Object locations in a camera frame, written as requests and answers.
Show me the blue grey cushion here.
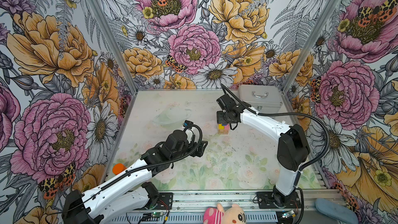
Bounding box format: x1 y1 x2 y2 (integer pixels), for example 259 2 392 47
315 198 359 224

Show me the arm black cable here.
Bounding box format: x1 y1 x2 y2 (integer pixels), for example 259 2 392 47
245 107 330 224
49 123 203 212

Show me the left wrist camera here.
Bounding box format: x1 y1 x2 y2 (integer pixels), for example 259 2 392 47
183 120 195 139

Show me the aluminium front rail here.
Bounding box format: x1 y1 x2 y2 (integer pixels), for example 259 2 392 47
106 189 346 224

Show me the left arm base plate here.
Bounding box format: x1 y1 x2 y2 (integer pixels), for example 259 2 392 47
134 192 174 210

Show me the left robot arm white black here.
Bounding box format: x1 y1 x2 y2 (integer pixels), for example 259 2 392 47
62 124 207 224

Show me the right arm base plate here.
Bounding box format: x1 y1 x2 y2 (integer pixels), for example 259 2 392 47
254 191 302 209

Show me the pink plush pig toy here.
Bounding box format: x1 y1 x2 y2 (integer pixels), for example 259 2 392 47
203 203 247 224

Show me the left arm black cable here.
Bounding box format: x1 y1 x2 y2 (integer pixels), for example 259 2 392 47
49 123 203 212

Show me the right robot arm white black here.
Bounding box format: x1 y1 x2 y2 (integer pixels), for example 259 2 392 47
217 84 311 208

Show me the silver aluminium case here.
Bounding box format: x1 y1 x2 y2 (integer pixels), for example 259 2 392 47
238 85 283 114

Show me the natural wood block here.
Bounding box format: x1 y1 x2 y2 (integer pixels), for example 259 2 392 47
218 129 229 135

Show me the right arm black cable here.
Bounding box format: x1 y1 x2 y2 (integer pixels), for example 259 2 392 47
245 107 330 224

